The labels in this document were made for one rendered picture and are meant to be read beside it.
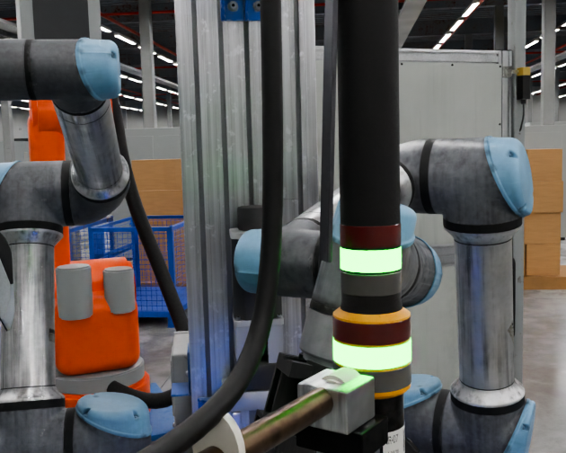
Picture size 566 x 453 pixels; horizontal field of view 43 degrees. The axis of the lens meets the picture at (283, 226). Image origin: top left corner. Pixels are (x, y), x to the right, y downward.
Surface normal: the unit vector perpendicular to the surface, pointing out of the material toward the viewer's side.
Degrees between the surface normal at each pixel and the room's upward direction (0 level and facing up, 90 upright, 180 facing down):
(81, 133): 153
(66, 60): 79
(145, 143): 90
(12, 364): 73
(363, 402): 90
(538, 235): 90
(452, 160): 64
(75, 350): 90
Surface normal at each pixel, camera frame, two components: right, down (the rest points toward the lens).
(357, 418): 0.82, 0.04
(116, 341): 0.39, 0.09
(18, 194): 0.08, -0.19
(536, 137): -0.09, 0.11
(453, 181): -0.46, 0.17
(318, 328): -0.69, -0.20
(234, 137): 0.12, 0.11
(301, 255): -0.43, -0.30
